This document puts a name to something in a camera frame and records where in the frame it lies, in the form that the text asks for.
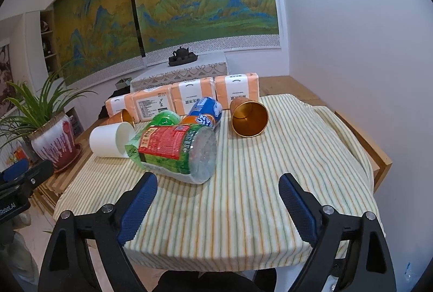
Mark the brown gold paper cup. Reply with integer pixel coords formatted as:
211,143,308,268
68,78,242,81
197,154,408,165
230,97,269,138

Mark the white paper cup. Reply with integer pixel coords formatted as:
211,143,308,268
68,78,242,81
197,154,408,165
89,122,135,158

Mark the small brown paper cup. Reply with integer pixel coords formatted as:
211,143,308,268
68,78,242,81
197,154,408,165
103,109,135,126

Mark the wooden table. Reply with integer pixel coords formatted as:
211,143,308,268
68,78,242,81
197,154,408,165
33,75,393,215

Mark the red white ceramic pot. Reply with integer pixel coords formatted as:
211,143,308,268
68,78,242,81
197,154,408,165
29,112,79,170

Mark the green potted plant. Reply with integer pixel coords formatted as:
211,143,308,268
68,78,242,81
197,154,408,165
1,69,93,147

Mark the striped green yellow tablecloth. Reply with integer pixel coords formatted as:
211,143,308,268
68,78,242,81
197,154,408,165
52,94,385,272

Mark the orange tissue pack far left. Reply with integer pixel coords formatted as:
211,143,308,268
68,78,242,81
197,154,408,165
105,94,136,118

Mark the orange tissue pack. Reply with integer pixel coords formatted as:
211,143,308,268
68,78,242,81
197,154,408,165
214,73,260,110
171,77,217,115
105,94,136,118

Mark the orange tissue pack barcode label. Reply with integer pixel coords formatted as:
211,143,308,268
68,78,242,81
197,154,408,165
132,85,175,121

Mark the clear bottle red green label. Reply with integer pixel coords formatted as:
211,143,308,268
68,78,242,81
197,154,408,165
125,124,217,184

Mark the green plastic bottle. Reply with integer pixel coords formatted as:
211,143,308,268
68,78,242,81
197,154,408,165
146,110,181,129

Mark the orange tissue pack centre right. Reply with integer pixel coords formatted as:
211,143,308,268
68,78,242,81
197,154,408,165
171,77,217,115

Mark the blue orange soda bottle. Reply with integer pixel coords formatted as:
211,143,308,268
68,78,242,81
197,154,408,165
181,97,222,129

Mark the orange tissue pack far right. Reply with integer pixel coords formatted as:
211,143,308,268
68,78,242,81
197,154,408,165
214,73,260,110

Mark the black teapot set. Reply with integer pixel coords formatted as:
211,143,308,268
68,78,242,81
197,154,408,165
169,47,198,67

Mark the wooden wall shelf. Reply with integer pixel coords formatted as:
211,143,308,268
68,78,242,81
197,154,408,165
40,10,60,73

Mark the green landscape wall painting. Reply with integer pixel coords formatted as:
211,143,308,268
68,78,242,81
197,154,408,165
54,0,280,85

